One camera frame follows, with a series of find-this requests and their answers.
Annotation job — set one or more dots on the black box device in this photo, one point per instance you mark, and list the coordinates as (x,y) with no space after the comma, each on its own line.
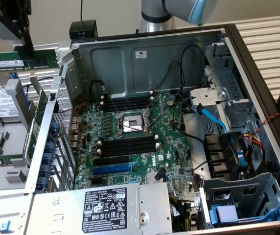
(83,29)

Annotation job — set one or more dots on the short black expansion slot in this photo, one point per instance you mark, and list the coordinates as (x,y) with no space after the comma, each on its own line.
(96,181)

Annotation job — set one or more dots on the thin metal locking lever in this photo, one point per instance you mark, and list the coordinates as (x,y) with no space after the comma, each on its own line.
(156,123)
(111,101)

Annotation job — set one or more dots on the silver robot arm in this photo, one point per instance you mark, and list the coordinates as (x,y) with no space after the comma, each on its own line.
(159,14)

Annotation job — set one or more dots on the silver socket cover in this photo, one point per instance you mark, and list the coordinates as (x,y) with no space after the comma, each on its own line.
(152,102)

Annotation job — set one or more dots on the round coin battery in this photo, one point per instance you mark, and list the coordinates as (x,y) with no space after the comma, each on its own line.
(171,102)

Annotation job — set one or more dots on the grey disk cage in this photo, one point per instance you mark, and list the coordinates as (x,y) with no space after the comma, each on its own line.
(240,188)

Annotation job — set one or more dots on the CPU socket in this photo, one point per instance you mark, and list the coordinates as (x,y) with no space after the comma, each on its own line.
(130,122)

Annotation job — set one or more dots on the grey parts rack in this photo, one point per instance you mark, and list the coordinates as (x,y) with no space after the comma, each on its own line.
(12,137)

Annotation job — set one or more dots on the green graphics card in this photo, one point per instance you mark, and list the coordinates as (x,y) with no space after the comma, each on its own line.
(40,107)

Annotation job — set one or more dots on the blue expansion slot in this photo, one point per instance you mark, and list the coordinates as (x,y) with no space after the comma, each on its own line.
(111,169)

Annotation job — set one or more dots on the blue disk tray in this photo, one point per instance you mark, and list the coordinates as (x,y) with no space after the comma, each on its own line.
(225,214)

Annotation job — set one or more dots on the silver power supply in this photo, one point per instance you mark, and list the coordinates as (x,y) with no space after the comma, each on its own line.
(61,208)

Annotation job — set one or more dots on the small blue white block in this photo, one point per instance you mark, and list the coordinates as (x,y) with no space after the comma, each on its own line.
(5,227)

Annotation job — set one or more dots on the blue round slot clip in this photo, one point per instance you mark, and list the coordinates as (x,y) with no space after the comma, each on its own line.
(50,148)
(45,170)
(42,183)
(48,159)
(54,127)
(52,137)

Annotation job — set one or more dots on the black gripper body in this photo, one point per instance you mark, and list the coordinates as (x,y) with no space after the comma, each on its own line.
(15,17)

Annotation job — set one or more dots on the silver disk bay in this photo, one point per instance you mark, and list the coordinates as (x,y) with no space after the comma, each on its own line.
(211,94)

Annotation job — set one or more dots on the silver chipset heatsink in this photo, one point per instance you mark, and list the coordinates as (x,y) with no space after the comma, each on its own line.
(149,178)

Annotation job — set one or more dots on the green motherboard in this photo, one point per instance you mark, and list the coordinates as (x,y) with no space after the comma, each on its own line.
(174,147)

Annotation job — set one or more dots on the hard disk white label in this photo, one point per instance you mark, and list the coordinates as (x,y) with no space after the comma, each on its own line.
(1,102)

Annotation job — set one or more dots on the blue disk rail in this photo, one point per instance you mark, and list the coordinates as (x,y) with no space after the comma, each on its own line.
(14,75)

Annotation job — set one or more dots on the long black expansion slot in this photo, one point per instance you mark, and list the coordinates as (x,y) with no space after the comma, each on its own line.
(111,160)

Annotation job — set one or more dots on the grey open PC case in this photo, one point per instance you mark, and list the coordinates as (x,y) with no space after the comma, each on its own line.
(110,63)

